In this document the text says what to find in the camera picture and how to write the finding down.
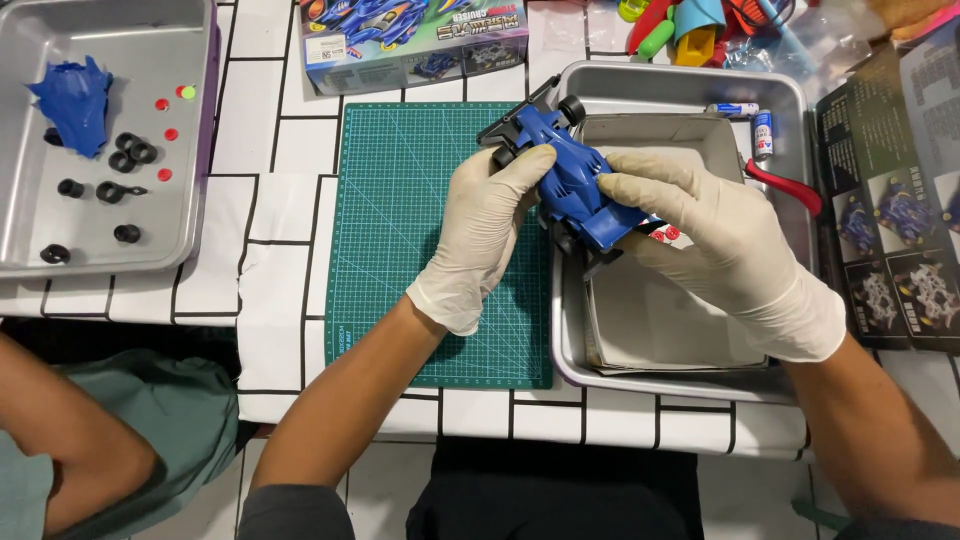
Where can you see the person's right hand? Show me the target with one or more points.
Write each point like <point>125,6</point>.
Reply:
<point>727,247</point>

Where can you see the person's left hand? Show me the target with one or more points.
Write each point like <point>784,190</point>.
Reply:
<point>472,225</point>

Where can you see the blue toy race car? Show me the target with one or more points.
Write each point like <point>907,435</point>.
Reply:
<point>577,191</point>

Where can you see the green cutting mat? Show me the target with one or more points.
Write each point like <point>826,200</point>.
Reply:
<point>390,247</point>

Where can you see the grey paper box insert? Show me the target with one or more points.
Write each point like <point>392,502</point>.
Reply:
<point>660,322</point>

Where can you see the blue and white battery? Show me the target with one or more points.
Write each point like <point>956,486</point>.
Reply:
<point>733,109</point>
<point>763,135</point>

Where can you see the metal tray with paper box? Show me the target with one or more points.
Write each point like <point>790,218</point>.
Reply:
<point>675,82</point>

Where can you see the dark printed box lid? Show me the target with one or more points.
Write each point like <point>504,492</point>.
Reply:
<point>892,187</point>

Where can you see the white black-lined tablecloth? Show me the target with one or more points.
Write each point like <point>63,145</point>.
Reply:
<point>285,225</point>

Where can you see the toy car kit box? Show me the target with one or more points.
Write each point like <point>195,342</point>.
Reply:
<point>412,45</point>

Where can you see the clear plastic bag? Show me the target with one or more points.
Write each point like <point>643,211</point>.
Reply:
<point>566,30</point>

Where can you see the heap of colourful toy tools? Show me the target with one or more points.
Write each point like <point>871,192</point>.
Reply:
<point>694,30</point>

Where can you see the person's black trousers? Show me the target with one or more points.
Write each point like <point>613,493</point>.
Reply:
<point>555,495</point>

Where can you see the small green plastic roller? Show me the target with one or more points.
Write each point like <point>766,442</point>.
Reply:
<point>188,93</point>

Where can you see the person's dark grey sleeve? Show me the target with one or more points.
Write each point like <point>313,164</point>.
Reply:
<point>296,514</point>

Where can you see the group of black toy tyres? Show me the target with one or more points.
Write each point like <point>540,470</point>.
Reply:
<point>122,161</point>

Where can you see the metal tray with car parts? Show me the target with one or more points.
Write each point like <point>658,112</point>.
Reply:
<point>82,217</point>

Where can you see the blue car body shell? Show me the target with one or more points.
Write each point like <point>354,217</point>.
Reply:
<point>75,105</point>

